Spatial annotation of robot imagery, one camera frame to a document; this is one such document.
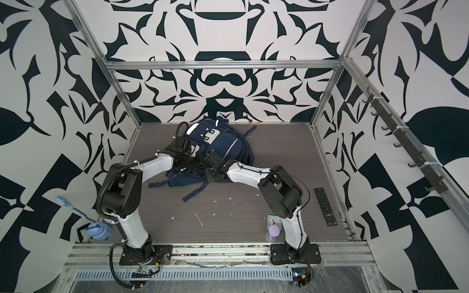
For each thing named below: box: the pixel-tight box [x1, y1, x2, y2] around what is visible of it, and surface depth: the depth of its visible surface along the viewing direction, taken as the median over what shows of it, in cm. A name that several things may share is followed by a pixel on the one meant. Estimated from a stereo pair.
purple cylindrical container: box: [265, 224, 281, 243], surface depth 74 cm
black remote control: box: [314, 187, 338, 227], surface depth 87 cm
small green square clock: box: [266, 214, 284, 232], surface depth 83 cm
